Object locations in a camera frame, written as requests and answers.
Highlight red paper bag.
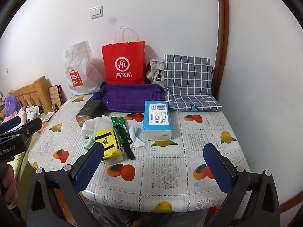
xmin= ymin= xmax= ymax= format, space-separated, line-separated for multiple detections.
xmin=102 ymin=25 xmax=146 ymax=85

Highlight grey checkered cushion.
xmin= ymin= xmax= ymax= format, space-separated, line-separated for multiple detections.
xmin=164 ymin=54 xmax=223 ymax=112

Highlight blue white tissue pack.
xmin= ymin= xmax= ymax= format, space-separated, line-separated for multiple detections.
xmin=143 ymin=100 xmax=172 ymax=141

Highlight brown wooden door frame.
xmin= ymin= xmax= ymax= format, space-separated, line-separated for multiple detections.
xmin=216 ymin=0 xmax=230 ymax=95

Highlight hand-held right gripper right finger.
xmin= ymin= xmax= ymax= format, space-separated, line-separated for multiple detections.
xmin=203 ymin=142 xmax=281 ymax=227

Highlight white plastic shopping bag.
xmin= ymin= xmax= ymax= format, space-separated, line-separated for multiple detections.
xmin=63 ymin=41 xmax=105 ymax=95

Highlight light green clear packet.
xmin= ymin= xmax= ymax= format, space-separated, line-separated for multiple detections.
xmin=83 ymin=135 xmax=96 ymax=150

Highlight dark green box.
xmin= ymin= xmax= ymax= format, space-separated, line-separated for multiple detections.
xmin=76 ymin=99 xmax=104 ymax=126

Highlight person's left hand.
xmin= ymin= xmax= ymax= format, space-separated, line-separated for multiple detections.
xmin=0 ymin=164 xmax=18 ymax=208

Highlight person's grey pants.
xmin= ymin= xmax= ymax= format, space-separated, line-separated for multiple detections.
xmin=80 ymin=200 xmax=213 ymax=227

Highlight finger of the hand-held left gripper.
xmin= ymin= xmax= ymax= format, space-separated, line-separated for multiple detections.
xmin=0 ymin=116 xmax=22 ymax=133
xmin=0 ymin=118 xmax=42 ymax=145

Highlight white spotted plush toy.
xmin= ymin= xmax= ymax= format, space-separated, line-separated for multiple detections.
xmin=25 ymin=105 xmax=39 ymax=120

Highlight white tissue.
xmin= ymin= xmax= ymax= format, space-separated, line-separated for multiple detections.
xmin=128 ymin=126 xmax=147 ymax=150

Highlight brown patterned book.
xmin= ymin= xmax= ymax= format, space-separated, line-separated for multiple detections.
xmin=49 ymin=85 xmax=63 ymax=107

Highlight beige canvas bag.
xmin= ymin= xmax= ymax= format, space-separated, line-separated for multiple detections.
xmin=145 ymin=59 xmax=165 ymax=87

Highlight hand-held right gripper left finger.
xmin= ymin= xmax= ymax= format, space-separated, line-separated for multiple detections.
xmin=27 ymin=142 xmax=105 ymax=227

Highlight yellow zip pouch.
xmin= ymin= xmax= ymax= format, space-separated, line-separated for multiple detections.
xmin=94 ymin=128 xmax=125 ymax=165

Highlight purple plush toy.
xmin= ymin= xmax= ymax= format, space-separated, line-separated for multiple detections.
xmin=3 ymin=95 xmax=21 ymax=114

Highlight pink white plush toy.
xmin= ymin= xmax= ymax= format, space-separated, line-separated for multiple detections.
xmin=5 ymin=107 xmax=27 ymax=123

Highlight green snack packet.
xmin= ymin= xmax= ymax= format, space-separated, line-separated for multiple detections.
xmin=110 ymin=116 xmax=129 ymax=138

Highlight white light switch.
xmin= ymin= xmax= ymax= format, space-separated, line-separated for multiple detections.
xmin=90 ymin=5 xmax=103 ymax=19

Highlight black watch strap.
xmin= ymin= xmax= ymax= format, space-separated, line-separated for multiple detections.
xmin=114 ymin=124 xmax=135 ymax=160

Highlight fruit print tablecloth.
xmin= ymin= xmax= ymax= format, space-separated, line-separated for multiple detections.
xmin=28 ymin=95 xmax=251 ymax=213

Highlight purple towel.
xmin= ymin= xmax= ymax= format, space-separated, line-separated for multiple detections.
xmin=91 ymin=82 xmax=165 ymax=113

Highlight wooden headboard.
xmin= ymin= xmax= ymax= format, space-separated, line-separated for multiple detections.
xmin=9 ymin=76 xmax=53 ymax=114

